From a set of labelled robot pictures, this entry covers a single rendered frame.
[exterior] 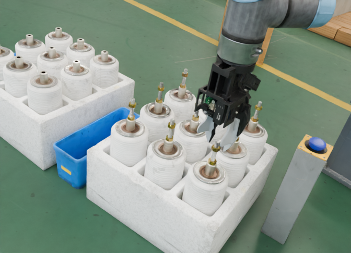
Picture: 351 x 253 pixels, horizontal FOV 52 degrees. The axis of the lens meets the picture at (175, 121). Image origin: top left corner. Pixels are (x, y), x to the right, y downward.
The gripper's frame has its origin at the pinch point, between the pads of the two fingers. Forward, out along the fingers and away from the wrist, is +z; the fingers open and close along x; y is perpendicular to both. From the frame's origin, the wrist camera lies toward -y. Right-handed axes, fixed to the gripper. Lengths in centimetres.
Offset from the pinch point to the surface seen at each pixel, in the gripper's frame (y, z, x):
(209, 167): 1.8, 6.8, 0.3
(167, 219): 8.8, 21.9, -3.7
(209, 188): 4.3, 9.6, 2.7
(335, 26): -207, 27, -32
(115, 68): -18, 11, -51
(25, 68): 6, 9, -65
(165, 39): -99, 34, -94
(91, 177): 10.8, 24.5, -28.5
